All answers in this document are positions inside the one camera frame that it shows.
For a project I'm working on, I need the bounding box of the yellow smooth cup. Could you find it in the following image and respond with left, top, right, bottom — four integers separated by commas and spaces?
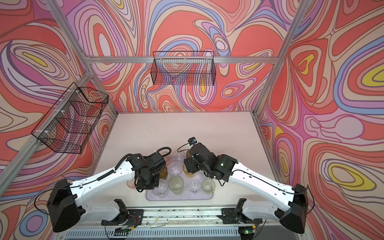
183, 165, 194, 178

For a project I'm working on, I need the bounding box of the clear faceted glass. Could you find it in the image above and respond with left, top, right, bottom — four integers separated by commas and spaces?
171, 151, 187, 165

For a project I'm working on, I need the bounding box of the small clear glass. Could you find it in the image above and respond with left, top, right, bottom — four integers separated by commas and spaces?
189, 180, 201, 195

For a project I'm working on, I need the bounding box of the clear tumbler back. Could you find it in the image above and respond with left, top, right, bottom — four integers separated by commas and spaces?
168, 163, 183, 176

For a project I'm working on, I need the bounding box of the pale green textured cup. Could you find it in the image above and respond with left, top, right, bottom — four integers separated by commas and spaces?
202, 179, 216, 194

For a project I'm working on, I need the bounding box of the tall pale green cup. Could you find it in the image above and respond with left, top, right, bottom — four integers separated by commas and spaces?
168, 176, 184, 195

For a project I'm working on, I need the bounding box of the dark amber textured cup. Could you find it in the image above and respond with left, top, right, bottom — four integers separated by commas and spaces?
159, 167, 168, 180

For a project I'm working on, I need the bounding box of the pink textured cup back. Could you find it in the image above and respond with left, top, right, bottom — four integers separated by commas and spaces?
164, 154, 172, 165

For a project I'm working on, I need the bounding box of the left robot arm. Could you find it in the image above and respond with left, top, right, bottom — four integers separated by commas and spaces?
47, 152, 166, 233

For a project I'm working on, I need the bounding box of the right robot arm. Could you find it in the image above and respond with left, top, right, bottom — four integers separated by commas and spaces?
184, 142, 309, 234

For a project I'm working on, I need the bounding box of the lavender plastic tray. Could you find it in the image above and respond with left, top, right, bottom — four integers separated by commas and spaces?
146, 163, 214, 201

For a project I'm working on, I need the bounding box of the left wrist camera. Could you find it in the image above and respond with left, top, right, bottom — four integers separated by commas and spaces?
147, 152, 166, 174

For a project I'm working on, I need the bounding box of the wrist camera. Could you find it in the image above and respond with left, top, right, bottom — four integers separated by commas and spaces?
188, 137, 198, 146
147, 152, 166, 174

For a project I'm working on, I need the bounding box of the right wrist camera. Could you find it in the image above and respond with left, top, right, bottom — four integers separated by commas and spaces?
188, 137, 198, 146

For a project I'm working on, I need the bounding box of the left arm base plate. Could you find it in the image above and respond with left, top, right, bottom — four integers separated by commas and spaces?
101, 209, 144, 227

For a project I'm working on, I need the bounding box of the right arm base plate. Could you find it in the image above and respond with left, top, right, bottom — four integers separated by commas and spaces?
218, 208, 263, 225

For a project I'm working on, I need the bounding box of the black wire basket back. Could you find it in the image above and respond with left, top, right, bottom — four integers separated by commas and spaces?
151, 50, 216, 87

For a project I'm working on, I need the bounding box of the black wire basket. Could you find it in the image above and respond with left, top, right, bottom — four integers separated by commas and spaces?
151, 50, 216, 87
31, 83, 109, 154

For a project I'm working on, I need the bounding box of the black wire basket left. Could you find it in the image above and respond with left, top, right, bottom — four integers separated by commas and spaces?
31, 83, 109, 154

